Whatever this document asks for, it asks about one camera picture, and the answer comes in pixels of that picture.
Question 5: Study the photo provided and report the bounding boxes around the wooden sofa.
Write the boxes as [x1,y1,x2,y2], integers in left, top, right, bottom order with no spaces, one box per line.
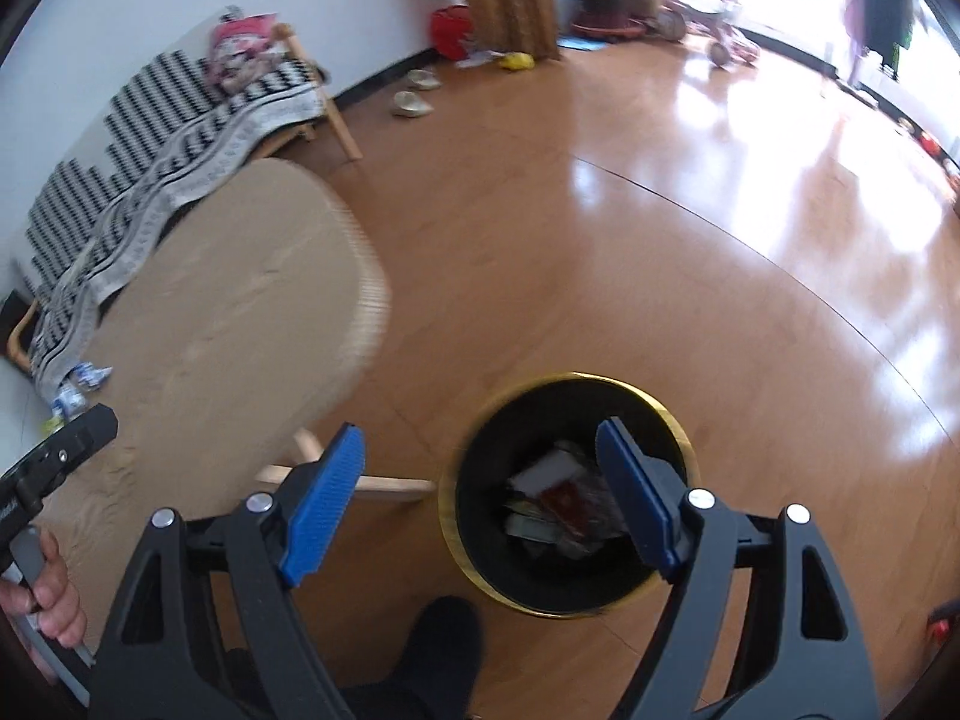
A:
[7,21,365,380]

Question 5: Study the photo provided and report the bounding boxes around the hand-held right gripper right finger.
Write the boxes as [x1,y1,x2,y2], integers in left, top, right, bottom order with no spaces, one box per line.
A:
[595,416,880,720]

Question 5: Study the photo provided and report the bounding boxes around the hanging dark clothes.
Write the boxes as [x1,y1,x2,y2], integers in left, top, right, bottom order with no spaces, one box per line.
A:
[840,0,920,83]

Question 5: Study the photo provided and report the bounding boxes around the white paper packet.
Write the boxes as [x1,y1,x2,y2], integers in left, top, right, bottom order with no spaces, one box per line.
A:
[510,450,586,500]

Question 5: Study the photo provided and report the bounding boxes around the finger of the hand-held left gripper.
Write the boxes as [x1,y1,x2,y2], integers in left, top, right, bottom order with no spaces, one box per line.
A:
[15,403,119,496]

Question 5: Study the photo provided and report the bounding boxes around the black box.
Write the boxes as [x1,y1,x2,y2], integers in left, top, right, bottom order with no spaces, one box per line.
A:
[0,291,38,361]

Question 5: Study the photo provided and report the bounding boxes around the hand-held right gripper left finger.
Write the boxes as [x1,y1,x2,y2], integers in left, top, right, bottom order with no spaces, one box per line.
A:
[88,421,368,720]

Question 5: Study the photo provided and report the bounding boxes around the person's left hand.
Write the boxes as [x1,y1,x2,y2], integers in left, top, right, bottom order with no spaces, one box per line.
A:
[0,526,89,650]

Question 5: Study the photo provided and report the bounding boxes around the brown curtain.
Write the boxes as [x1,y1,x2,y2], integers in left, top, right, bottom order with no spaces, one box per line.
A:
[439,0,560,62]

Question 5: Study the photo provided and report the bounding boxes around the blue white packets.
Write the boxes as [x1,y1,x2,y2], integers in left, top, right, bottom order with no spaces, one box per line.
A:
[49,361,113,421]

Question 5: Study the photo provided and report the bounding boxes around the black gold-rimmed bin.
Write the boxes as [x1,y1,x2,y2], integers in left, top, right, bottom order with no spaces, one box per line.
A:
[437,371,702,620]

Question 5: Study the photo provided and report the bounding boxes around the person's black shoe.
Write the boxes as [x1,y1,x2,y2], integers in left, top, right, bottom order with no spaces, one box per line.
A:
[337,596,485,720]

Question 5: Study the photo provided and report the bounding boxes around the pink tricycle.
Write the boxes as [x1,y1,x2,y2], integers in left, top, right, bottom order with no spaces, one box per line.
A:
[652,0,762,68]

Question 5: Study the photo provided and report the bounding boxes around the red and white packet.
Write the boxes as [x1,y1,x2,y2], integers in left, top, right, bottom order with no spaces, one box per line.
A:
[540,484,601,535]

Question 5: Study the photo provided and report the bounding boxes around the pink printed cushion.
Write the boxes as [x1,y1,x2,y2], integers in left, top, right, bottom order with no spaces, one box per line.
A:
[206,13,282,91]

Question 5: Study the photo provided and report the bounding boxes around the red bag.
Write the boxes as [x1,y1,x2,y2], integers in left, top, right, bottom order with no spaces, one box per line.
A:
[429,5,475,61]

